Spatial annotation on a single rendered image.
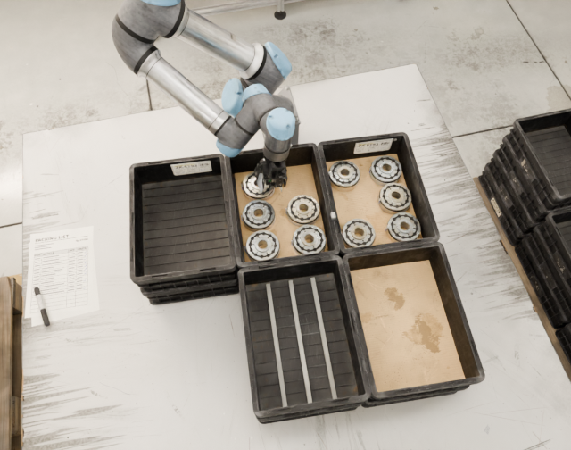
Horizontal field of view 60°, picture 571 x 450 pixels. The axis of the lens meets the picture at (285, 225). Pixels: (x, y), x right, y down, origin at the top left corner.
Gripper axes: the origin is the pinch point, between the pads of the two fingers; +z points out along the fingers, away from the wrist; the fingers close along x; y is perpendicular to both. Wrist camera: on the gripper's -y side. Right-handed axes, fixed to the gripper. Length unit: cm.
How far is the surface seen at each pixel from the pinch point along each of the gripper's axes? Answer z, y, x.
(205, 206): 4.8, 4.3, -20.7
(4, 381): 84, 34, -106
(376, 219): -1.8, 17.0, 32.5
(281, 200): 1.7, 5.7, 3.7
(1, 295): 85, -4, -111
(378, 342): -1, 56, 24
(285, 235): 1.8, 18.3, 3.3
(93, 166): 22, -26, -60
